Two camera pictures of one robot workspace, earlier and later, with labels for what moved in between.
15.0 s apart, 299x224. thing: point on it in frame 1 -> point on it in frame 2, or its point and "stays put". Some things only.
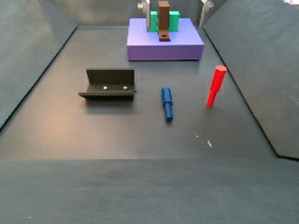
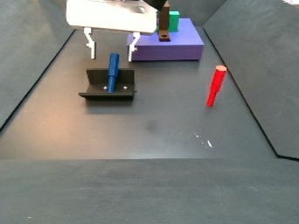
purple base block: (145, 47) stays put
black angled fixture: (108, 82) stays put
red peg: (221, 71) stays put
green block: (173, 21) stays put
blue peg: (168, 102) -> (114, 71)
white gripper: (145, 6) -> (134, 16)
